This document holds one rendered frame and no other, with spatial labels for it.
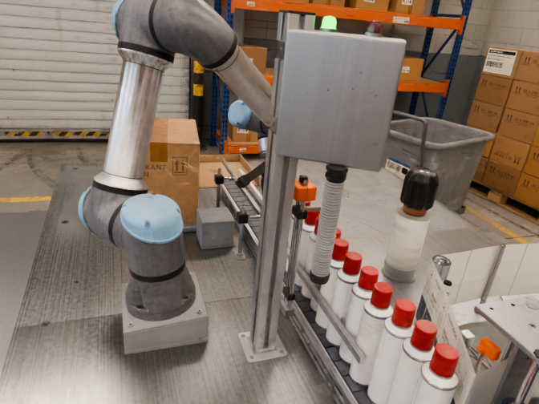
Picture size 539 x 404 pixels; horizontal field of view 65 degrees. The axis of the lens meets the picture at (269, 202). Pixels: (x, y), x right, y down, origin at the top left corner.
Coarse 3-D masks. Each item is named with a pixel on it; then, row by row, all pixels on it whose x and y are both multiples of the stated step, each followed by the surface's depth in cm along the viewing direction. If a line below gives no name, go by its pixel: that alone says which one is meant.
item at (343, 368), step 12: (228, 180) 167; (240, 192) 157; (240, 204) 147; (252, 228) 132; (300, 288) 105; (300, 300) 101; (312, 312) 97; (312, 324) 93; (324, 336) 90; (324, 348) 89; (336, 348) 87; (336, 360) 84; (348, 372) 82; (348, 384) 79; (360, 396) 77
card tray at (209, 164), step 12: (204, 156) 196; (216, 156) 198; (228, 156) 200; (240, 156) 202; (204, 168) 190; (216, 168) 191; (240, 168) 194; (252, 168) 185; (204, 180) 177; (252, 180) 182
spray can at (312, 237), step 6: (318, 216) 96; (312, 234) 96; (312, 240) 95; (312, 246) 96; (312, 252) 96; (306, 258) 99; (312, 258) 97; (306, 264) 99; (306, 270) 99; (306, 288) 100; (306, 294) 101
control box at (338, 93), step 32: (288, 32) 61; (320, 32) 60; (288, 64) 63; (320, 64) 62; (352, 64) 60; (384, 64) 59; (288, 96) 64; (320, 96) 63; (352, 96) 62; (384, 96) 61; (288, 128) 66; (320, 128) 65; (352, 128) 64; (384, 128) 62; (320, 160) 67; (352, 160) 65
